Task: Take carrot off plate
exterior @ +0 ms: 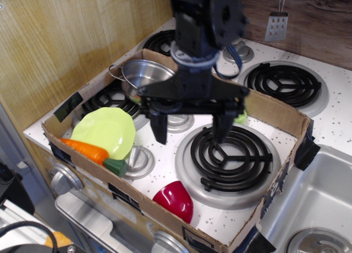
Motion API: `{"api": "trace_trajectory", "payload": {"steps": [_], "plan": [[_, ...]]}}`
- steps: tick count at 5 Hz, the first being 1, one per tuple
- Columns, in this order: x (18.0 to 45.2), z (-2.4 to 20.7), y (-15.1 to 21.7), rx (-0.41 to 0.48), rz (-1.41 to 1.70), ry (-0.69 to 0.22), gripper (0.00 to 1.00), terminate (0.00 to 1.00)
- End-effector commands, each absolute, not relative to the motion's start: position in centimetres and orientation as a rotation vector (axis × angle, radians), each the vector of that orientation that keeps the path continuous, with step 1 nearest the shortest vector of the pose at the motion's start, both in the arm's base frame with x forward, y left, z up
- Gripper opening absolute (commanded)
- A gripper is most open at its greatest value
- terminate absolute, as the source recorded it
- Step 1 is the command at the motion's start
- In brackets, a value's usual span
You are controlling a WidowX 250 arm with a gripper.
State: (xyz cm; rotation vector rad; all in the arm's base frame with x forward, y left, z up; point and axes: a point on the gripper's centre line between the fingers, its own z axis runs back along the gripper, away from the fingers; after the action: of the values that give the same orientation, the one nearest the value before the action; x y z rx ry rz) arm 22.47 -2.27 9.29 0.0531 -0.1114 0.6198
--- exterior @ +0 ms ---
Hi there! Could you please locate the green toy broccoli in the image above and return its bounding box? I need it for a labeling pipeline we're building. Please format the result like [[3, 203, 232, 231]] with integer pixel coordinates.
[[234, 110, 248, 124]]

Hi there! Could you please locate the silver oven door handle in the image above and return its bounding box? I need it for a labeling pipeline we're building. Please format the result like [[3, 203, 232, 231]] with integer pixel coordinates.
[[55, 192, 131, 252]]

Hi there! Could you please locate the silver knob stove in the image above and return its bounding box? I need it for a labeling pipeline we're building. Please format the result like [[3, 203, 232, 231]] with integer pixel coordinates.
[[223, 41, 254, 63], [167, 114, 194, 133]]

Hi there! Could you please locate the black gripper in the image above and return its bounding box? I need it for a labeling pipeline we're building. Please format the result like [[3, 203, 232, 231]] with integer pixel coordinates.
[[137, 54, 250, 145]]

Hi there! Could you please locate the grey toy sink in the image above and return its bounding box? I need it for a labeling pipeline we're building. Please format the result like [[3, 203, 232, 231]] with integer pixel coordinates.
[[261, 145, 351, 252]]

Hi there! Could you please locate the small steel pot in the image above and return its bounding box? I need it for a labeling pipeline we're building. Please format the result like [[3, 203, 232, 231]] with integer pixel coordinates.
[[108, 59, 175, 105]]

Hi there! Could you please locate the light green plastic plate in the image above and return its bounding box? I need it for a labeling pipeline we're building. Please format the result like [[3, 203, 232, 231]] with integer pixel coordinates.
[[70, 107, 136, 160]]

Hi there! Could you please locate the black device left edge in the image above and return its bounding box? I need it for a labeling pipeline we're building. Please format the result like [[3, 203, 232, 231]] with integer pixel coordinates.
[[1, 162, 35, 215]]

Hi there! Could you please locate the front left black burner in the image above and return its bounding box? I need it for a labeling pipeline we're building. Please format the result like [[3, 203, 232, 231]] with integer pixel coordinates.
[[72, 80, 149, 130]]

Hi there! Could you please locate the silver front oven knob right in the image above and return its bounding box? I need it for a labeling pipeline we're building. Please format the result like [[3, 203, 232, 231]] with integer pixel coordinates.
[[151, 230, 189, 253]]

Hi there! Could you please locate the back right black burner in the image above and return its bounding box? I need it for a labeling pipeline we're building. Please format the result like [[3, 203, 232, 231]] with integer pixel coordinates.
[[238, 60, 329, 118]]

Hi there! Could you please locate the cardboard fence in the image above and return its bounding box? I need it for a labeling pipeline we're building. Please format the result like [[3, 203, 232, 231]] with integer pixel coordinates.
[[41, 48, 321, 253]]

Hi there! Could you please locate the silver knob centre stove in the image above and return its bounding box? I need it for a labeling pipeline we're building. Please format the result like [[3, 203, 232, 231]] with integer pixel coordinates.
[[167, 114, 194, 133]]

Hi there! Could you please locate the back left black burner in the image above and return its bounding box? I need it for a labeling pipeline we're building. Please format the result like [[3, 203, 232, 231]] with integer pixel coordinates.
[[140, 30, 175, 57]]

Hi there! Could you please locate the black burner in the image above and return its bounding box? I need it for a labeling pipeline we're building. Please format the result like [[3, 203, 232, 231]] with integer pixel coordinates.
[[175, 125, 281, 210], [238, 60, 329, 118], [72, 80, 149, 130], [140, 30, 175, 57]]

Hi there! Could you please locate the black cable bottom left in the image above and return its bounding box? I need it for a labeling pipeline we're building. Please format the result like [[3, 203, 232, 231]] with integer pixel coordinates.
[[0, 221, 58, 253]]

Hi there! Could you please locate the front right black burner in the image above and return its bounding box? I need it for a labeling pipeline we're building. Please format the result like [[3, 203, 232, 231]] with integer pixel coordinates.
[[175, 125, 281, 210]]

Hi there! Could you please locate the orange object bottom left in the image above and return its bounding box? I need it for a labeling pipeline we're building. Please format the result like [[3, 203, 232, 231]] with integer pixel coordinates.
[[44, 231, 72, 248]]

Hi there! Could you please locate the red plastic bowl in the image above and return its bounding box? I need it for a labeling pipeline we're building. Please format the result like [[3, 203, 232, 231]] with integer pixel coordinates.
[[152, 181, 194, 224]]

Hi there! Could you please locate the orange toy carrot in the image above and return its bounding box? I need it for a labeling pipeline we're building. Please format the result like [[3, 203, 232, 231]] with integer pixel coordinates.
[[59, 138, 128, 177]]

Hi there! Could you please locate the silver knob back stove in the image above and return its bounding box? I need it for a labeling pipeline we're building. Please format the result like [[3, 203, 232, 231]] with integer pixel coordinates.
[[223, 41, 254, 63]]

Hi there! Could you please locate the silver oven knob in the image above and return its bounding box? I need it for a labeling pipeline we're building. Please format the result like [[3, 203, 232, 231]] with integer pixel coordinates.
[[51, 163, 84, 195], [151, 230, 189, 253]]

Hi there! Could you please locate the silver front oven knob left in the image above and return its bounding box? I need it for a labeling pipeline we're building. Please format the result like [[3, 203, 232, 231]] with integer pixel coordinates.
[[51, 163, 84, 195]]

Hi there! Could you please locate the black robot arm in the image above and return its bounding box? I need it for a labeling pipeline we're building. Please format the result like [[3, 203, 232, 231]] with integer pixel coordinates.
[[137, 0, 249, 144]]

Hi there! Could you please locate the hanging steel slotted spatula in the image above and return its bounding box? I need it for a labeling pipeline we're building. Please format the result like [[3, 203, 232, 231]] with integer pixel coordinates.
[[265, 0, 289, 42]]

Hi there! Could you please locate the silver knob near plate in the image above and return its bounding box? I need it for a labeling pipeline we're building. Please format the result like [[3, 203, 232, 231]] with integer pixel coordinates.
[[124, 146, 155, 180]]

